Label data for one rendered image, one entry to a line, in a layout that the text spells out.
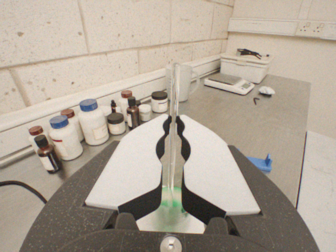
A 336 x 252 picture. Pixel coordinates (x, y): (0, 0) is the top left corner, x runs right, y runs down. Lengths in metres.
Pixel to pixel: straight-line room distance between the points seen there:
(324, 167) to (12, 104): 0.89
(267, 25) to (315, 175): 1.14
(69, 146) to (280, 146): 0.62
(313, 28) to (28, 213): 1.57
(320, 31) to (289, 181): 1.11
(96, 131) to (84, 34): 0.32
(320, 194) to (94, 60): 0.76
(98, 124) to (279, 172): 0.51
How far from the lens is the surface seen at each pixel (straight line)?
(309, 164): 0.60
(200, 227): 0.26
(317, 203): 0.50
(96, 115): 0.49
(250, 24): 1.52
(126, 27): 0.74
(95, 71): 0.67
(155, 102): 0.66
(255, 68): 1.20
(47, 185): 0.48
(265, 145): 0.60
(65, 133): 0.47
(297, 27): 1.46
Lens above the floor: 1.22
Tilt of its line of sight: 33 degrees down
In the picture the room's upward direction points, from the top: 1 degrees clockwise
